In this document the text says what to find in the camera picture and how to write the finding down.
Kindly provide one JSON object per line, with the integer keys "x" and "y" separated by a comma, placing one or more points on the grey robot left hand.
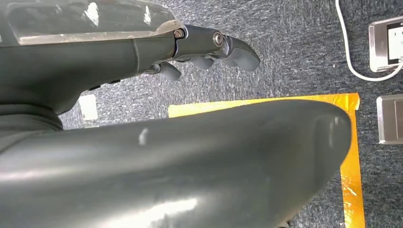
{"x": 189, "y": 163}

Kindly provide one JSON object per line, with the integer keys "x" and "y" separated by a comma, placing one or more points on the small white floor label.
{"x": 88, "y": 107}

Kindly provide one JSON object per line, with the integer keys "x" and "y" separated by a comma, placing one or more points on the yellow floor tape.
{"x": 352, "y": 188}

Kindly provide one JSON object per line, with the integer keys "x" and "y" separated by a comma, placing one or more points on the ribbed grey left arm sleeve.
{"x": 25, "y": 126}

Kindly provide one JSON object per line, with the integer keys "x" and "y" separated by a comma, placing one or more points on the silver floor socket box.
{"x": 388, "y": 119}

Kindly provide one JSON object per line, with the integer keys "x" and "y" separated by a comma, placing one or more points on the silver floor socket with plug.
{"x": 377, "y": 47}

